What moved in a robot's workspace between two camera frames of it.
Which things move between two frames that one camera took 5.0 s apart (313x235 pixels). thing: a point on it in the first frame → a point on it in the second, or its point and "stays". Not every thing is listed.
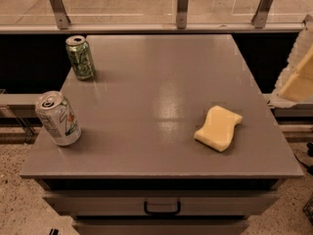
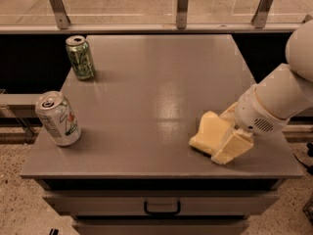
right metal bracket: (262, 10) stays
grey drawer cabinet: (138, 167) stays
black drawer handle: (162, 212) stays
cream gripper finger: (294, 84) → (250, 113)
